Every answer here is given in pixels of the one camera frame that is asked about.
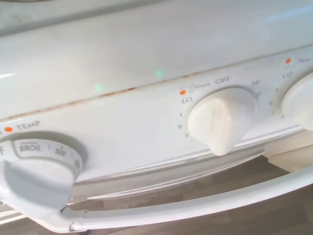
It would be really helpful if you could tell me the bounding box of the white burner knob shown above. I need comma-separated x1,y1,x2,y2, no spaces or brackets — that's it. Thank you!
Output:
280,72,313,131
186,85,259,157

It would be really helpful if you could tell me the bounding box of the white electric stove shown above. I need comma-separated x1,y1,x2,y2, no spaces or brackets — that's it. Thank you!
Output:
0,0,313,235

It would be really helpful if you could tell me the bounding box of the white oven temperature knob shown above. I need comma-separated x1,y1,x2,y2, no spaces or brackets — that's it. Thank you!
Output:
0,132,88,215

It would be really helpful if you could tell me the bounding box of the white oven door handle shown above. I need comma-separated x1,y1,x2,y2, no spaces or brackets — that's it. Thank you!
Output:
0,168,313,234

